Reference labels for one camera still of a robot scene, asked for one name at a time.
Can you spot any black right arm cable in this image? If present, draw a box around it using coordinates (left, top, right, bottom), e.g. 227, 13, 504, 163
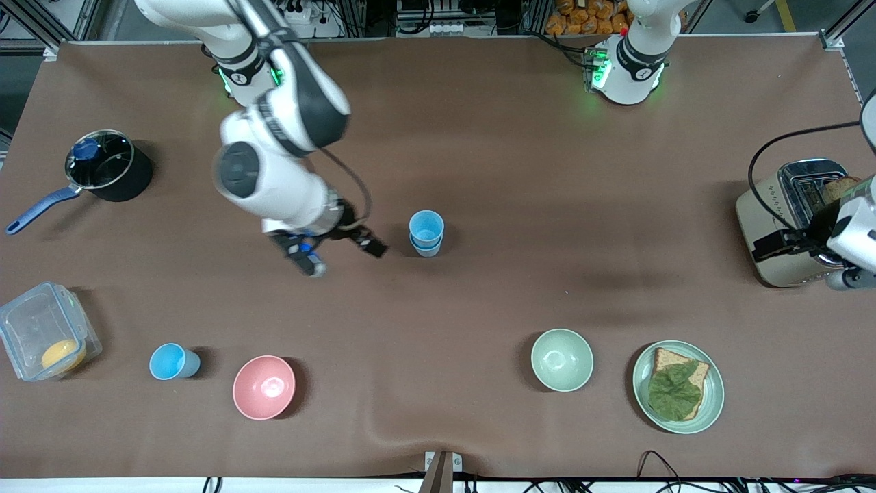
320, 146, 373, 230

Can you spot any orange round food piece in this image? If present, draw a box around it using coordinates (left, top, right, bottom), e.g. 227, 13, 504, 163
41, 339, 88, 374

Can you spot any white power strip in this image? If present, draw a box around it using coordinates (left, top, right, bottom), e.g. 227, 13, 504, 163
274, 0, 322, 25

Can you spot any beige and chrome toaster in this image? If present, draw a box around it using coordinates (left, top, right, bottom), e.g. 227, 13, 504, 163
736, 159, 864, 288

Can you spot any aluminium frame profile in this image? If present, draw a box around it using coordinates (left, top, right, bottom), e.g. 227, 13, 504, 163
0, 0, 90, 43
821, 0, 876, 50

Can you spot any bag of orange snacks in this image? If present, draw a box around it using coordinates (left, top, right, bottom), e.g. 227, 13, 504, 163
545, 0, 634, 36

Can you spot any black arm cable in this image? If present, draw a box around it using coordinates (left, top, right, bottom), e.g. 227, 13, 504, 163
747, 121, 862, 237
320, 146, 373, 230

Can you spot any green lettuce leaf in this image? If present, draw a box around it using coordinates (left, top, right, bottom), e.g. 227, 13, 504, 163
647, 361, 704, 421

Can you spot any brown bread slice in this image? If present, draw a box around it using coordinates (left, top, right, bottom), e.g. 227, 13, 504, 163
650, 347, 710, 420

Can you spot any pale green plate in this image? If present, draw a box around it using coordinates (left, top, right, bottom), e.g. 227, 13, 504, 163
632, 340, 725, 435

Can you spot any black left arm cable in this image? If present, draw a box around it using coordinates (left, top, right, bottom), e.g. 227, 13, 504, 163
747, 121, 862, 237

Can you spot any pink bowl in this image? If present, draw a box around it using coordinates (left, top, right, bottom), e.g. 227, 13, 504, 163
233, 355, 296, 420

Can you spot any pale green bowl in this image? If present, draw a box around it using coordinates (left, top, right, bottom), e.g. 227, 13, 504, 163
531, 329, 595, 393

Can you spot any clear plastic container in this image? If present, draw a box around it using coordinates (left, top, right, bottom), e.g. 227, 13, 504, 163
0, 282, 103, 382

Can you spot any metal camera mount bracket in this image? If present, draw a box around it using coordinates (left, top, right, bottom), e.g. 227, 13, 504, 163
424, 451, 463, 493

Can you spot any black cable loop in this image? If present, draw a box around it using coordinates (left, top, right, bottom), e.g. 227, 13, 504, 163
636, 450, 685, 480

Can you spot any brown toast slice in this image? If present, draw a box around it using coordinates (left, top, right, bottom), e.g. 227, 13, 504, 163
825, 176, 864, 206

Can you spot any black pot with blue handle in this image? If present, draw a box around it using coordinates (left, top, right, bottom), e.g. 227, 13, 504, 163
5, 129, 154, 236

